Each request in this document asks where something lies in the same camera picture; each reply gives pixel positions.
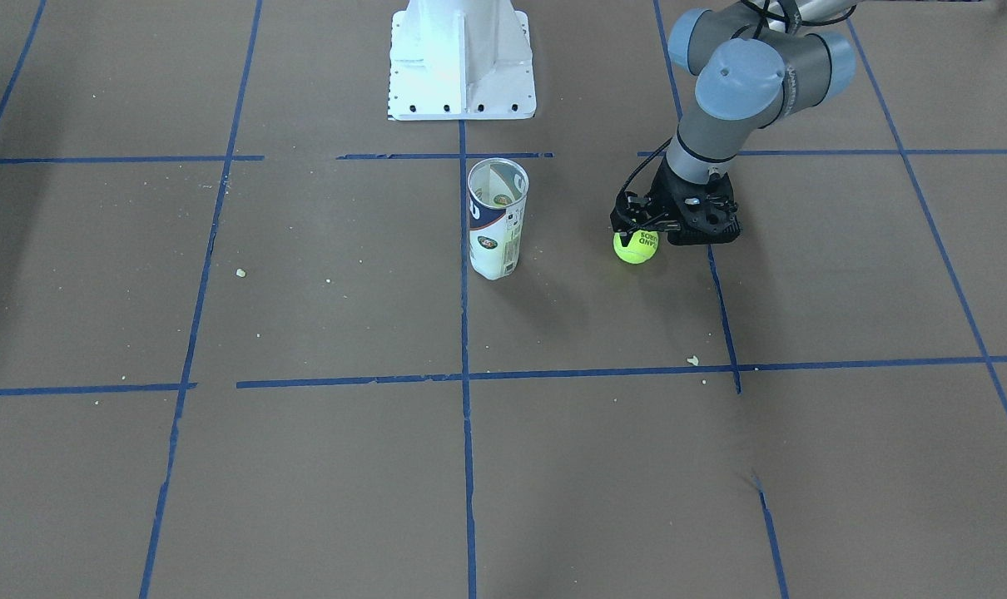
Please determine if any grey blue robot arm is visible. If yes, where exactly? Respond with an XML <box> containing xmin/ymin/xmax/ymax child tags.
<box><xmin>613</xmin><ymin>1</ymin><xmax>856</xmax><ymax>246</ymax></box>

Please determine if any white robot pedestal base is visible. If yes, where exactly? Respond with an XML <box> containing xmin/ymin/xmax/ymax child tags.
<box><xmin>387</xmin><ymin>1</ymin><xmax>538</xmax><ymax>121</ymax></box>

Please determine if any clear tennis ball can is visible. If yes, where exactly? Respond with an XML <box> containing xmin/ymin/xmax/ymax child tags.
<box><xmin>467</xmin><ymin>158</ymin><xmax>529</xmax><ymax>280</ymax></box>

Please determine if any yellow-green tennis ball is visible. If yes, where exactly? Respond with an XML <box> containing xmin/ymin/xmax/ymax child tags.
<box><xmin>613</xmin><ymin>230</ymin><xmax>660</xmax><ymax>265</ymax></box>

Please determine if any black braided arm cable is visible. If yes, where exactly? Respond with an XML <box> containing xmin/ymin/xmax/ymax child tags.
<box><xmin>618</xmin><ymin>0</ymin><xmax>854</xmax><ymax>217</ymax></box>

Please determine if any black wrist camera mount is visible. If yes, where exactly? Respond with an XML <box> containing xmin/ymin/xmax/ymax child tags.
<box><xmin>610</xmin><ymin>191</ymin><xmax>670</xmax><ymax>235</ymax></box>

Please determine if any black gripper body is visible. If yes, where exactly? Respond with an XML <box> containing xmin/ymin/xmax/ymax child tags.
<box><xmin>645</xmin><ymin>159</ymin><xmax>742</xmax><ymax>246</ymax></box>

